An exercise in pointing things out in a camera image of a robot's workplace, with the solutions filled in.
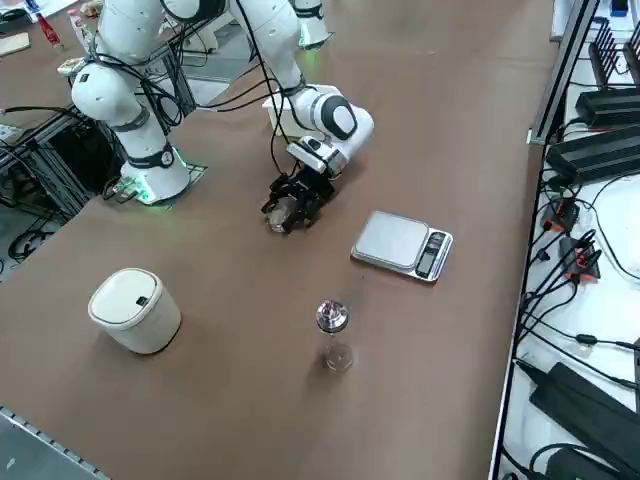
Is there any red packet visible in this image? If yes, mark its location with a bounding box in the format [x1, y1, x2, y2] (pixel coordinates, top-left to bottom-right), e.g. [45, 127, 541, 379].
[38, 13, 61, 50]

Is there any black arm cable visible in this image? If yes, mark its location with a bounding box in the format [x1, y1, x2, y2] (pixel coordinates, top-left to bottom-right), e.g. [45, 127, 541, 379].
[196, 0, 301, 112]

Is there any black pronged rack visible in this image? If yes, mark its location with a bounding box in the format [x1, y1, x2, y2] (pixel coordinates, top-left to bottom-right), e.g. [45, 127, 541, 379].
[588, 17, 640, 92]

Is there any silver digital kitchen scale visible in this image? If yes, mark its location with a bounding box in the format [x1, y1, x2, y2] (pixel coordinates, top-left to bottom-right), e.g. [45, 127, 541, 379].
[350, 210, 455, 284]

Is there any black cable with ferrite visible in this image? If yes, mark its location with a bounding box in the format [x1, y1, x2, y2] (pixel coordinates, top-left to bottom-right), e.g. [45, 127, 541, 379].
[519, 294, 640, 352]

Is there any black aluminium frame stand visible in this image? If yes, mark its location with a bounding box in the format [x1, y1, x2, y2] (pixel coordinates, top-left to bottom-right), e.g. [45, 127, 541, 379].
[0, 107, 126, 224]

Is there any white plastic bin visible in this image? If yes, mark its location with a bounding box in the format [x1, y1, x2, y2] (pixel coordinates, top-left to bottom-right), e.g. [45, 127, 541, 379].
[262, 94, 297, 139]

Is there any small snack packet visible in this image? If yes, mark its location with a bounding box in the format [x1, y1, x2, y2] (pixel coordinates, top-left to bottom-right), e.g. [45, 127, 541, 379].
[58, 57, 89, 77]

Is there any wooden board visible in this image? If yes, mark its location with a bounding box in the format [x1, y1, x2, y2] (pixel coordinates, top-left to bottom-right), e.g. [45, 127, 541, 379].
[0, 33, 33, 58]

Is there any aluminium table edge rail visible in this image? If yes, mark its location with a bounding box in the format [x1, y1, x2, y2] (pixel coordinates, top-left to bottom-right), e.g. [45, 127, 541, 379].
[0, 405, 110, 480]

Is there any black power brick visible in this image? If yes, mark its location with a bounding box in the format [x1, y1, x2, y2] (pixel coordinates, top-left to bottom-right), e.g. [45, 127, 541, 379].
[528, 362, 640, 480]

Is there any glass bottle with metal cap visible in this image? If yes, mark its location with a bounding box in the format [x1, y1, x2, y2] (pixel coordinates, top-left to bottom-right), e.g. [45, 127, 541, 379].
[314, 298, 358, 376]

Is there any aluminium frame post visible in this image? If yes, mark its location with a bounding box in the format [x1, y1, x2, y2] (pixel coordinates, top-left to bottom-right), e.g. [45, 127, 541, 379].
[528, 0, 601, 146]

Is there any black cable with silver connector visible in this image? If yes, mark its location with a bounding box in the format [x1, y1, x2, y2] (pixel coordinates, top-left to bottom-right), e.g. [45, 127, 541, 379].
[268, 74, 301, 182]

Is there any white lidded trash can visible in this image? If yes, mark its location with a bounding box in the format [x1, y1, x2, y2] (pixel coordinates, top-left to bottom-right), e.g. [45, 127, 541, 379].
[87, 267, 183, 356]

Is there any small clear measuring cup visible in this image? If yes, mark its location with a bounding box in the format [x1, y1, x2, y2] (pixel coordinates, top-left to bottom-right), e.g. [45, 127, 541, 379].
[268, 199, 294, 235]

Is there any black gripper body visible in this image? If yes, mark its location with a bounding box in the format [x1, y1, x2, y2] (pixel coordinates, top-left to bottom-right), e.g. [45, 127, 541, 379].
[293, 167, 336, 214]

